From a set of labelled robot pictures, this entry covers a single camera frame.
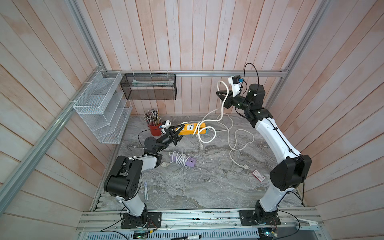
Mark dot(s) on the horizontal aluminium wall rail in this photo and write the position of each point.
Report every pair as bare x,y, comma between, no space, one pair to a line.
217,73

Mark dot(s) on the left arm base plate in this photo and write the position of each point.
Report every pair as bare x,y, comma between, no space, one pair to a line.
151,220

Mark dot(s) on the bundle of pencils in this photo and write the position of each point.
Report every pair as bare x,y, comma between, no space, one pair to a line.
152,117

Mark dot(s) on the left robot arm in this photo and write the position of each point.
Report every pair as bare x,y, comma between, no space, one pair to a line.
123,180

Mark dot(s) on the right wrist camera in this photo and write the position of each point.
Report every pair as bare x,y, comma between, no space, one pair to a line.
236,84

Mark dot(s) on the orange power strip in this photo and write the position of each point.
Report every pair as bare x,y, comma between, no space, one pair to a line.
193,129

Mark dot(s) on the purple power strip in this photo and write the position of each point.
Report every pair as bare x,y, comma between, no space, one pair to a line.
182,159

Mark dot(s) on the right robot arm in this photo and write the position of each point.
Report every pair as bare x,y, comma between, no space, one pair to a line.
292,168

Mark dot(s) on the white wire mesh shelf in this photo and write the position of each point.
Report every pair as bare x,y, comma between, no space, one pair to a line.
102,106

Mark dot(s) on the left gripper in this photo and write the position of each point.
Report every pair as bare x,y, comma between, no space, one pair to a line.
172,135

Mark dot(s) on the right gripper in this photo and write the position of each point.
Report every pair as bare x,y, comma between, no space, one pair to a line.
229,99

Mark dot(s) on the black mesh basket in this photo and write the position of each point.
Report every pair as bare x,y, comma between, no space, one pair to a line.
152,87

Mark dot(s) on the red pencil cup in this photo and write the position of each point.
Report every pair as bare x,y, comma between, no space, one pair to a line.
156,130

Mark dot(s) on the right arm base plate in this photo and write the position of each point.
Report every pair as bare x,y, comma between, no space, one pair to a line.
259,217

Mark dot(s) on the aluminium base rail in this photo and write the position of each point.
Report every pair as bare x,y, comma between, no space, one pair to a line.
292,223

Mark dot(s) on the pink white card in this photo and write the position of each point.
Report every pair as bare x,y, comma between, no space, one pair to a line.
258,176

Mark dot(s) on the black marker pen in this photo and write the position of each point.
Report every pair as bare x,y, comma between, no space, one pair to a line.
194,237

